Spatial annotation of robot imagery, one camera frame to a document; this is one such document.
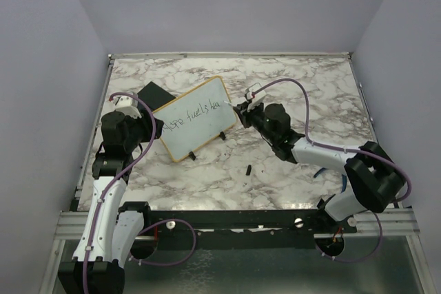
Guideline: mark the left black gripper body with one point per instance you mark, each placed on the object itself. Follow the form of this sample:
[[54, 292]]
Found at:
[[141, 129]]

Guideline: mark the yellow framed whiteboard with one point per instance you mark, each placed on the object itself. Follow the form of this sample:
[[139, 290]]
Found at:
[[195, 118]]

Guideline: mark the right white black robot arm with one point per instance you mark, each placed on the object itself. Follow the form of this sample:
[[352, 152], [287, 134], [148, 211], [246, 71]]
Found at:
[[374, 181]]

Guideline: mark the black marker pen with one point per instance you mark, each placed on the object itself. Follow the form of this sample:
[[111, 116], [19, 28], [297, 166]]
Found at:
[[228, 103]]

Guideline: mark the black marker cap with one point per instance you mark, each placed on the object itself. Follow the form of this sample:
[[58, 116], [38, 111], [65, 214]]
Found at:
[[248, 170]]

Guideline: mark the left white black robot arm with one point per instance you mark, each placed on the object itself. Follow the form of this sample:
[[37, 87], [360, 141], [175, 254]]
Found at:
[[97, 264]]

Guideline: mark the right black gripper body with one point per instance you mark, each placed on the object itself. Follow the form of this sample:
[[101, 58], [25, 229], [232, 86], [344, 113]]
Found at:
[[254, 118]]

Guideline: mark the black mounting rail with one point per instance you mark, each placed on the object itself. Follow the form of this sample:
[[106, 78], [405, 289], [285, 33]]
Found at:
[[250, 229]]

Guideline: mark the black rectangular pad upper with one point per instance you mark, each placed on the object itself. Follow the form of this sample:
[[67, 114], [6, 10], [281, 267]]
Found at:
[[154, 96]]

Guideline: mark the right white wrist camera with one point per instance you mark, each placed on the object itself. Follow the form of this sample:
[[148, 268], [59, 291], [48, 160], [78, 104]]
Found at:
[[254, 96]]

